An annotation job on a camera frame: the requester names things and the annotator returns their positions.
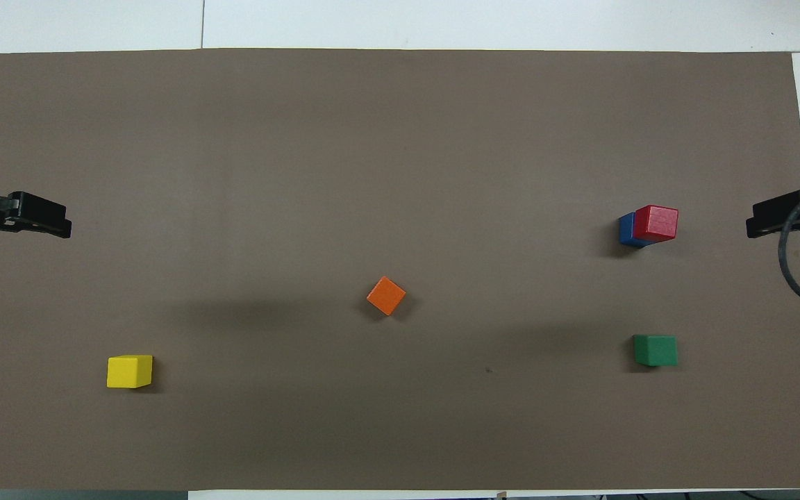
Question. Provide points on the red wooden block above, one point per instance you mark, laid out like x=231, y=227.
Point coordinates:
x=657, y=223

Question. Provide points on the blue wooden block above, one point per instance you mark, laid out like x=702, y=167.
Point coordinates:
x=626, y=230

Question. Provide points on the yellow wooden block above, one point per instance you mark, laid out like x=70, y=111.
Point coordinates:
x=129, y=371

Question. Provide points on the green wooden block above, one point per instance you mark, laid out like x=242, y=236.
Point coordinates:
x=655, y=351

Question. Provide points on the orange wooden block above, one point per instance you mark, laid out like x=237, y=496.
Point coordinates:
x=386, y=296

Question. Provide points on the brown table mat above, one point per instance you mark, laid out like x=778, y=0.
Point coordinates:
x=400, y=139

